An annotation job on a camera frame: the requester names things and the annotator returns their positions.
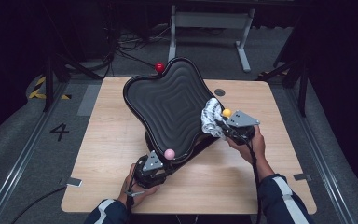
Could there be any white patterned cloth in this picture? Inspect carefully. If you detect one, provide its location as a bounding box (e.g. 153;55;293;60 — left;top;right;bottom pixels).
200;97;228;140

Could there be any person's left hand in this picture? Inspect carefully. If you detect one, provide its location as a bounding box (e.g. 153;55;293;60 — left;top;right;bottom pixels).
117;162;161;208

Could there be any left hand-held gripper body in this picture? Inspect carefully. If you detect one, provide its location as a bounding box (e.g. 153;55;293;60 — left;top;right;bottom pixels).
133;149;175;189

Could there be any black wavy tray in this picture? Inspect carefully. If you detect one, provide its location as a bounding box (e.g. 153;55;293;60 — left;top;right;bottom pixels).
123;57;224;164

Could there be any grey tape piece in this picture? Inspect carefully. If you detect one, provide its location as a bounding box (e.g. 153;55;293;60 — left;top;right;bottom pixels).
65;176;84;189
293;173;312;182

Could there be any yellow black hazard tape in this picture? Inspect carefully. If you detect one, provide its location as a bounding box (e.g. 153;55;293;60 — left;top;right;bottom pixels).
27;76;73;101

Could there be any person's right hand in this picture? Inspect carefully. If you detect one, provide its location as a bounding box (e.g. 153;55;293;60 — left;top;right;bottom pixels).
226;124;267;166

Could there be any grey metal table frame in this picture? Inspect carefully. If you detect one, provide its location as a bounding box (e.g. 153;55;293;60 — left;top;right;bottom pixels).
167;4;256;74

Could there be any black metal stand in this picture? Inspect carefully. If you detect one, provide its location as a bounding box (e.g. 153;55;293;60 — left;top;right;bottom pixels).
255;46;310;118
41;46;103;113

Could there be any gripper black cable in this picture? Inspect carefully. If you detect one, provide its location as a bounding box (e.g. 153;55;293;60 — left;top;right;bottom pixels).
125;172;137;224
244;139;264;224

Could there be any aluminium floor rail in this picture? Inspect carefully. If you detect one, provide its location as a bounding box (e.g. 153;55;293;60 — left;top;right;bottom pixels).
0;81;72;224
283;87;357;224

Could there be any bundle of floor cables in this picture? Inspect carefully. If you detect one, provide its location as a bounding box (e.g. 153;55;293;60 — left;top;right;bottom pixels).
102;26;173;78

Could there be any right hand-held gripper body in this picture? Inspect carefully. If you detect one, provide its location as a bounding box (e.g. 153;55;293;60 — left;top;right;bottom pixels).
223;110;261;146

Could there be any pink ball knob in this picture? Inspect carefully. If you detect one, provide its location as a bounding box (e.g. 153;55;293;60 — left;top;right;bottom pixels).
163;148;176;161

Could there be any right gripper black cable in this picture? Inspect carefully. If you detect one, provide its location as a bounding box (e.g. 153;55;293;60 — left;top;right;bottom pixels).
244;139;264;224

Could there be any black floor cable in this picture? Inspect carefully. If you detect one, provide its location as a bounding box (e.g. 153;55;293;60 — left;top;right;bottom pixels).
10;185;68;224

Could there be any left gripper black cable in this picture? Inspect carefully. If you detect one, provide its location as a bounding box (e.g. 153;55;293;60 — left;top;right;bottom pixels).
125;172;137;224

